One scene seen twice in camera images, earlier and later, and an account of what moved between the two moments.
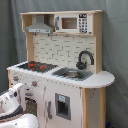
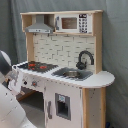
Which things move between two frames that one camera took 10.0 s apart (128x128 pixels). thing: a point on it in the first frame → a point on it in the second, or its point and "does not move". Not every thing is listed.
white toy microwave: (73, 23) does not move
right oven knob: (34, 83) does not move
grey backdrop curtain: (13, 45) does not move
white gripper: (9, 99) → (14, 78)
